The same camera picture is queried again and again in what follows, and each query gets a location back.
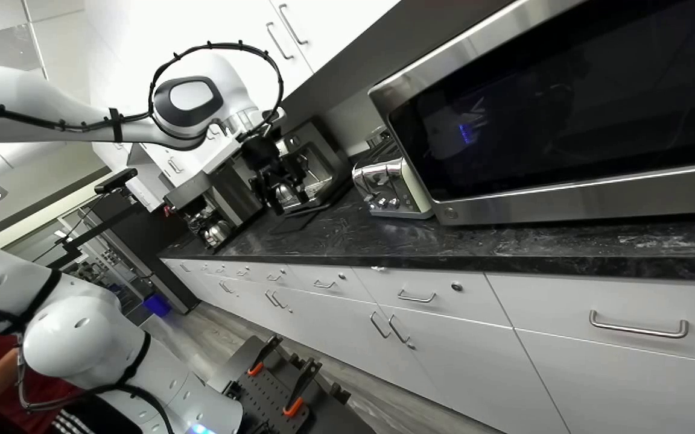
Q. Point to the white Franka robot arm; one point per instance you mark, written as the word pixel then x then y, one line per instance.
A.
pixel 9 92

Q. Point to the black tripod stand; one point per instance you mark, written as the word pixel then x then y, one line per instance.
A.
pixel 113 181

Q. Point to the black clamp orange grip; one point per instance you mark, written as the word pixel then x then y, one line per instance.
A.
pixel 293 409
pixel 256 370

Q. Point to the small blue lit device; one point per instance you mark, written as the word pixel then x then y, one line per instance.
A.
pixel 157 305

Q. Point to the white upper wall cabinets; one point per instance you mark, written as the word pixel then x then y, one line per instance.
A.
pixel 122 33

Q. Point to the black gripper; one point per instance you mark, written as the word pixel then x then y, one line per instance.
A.
pixel 265 153

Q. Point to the white lower cabinet unit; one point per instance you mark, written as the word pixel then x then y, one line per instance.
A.
pixel 523 370

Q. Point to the stainless steel espresso machine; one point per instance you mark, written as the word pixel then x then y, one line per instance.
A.
pixel 318 158

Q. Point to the black perforated plate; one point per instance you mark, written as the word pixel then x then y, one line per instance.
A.
pixel 276 399

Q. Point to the stainless steel microwave oven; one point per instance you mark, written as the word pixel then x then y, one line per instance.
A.
pixel 564 98

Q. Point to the cream and chrome toaster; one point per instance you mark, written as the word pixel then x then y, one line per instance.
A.
pixel 387 188

